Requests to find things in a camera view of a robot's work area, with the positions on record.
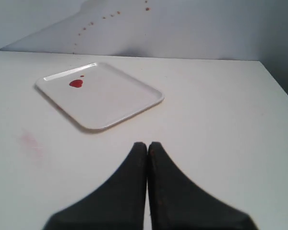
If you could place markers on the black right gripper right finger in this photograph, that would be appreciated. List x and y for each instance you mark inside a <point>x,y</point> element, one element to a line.
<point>177,203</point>

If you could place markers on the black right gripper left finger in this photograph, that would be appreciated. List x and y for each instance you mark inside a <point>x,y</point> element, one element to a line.
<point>118,204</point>

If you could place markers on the red sauce blob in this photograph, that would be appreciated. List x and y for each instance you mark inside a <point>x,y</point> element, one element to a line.
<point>77,83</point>

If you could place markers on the white rectangular tray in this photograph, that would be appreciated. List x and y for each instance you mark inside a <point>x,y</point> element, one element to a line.
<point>107,97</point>

